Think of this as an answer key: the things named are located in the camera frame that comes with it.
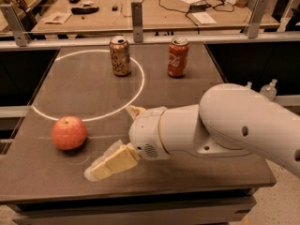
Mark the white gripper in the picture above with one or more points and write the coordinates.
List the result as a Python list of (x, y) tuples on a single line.
[(145, 131)]

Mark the red apple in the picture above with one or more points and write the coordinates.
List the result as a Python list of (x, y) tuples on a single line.
[(69, 133)]

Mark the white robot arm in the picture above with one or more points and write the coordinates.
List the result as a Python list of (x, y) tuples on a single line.
[(231, 120)]

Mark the orange patterned soda can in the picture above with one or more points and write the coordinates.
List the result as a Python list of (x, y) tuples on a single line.
[(120, 57)]

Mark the red coca-cola can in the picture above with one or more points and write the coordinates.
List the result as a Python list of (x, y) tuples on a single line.
[(178, 57)]

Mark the small black object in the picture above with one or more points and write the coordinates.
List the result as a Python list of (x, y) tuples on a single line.
[(114, 8)]

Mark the wooden background table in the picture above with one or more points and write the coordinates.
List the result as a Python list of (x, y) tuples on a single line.
[(157, 15)]

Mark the black tool on table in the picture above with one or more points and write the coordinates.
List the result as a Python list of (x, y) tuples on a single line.
[(84, 10)]

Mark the white paper sheet left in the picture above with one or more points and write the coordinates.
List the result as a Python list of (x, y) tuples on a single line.
[(57, 18)]

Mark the white paper card right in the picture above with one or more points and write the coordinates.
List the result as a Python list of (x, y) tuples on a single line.
[(203, 18)]

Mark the black power adapter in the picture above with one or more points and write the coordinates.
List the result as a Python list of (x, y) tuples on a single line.
[(196, 7)]

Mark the right side metal shelf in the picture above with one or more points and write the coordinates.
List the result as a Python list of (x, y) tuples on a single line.
[(286, 101)]

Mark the middle metal bracket post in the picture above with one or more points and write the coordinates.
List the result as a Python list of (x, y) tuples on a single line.
[(137, 21)]

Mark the metal bracket post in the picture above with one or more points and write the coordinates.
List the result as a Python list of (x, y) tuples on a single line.
[(254, 23), (137, 21), (18, 32)]

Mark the left metal bracket post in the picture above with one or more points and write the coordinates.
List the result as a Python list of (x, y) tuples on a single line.
[(18, 32)]

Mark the horizontal metal rail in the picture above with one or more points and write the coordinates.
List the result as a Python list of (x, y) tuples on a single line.
[(47, 44)]

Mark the right metal bracket post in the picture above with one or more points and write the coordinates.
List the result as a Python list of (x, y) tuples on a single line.
[(254, 23)]

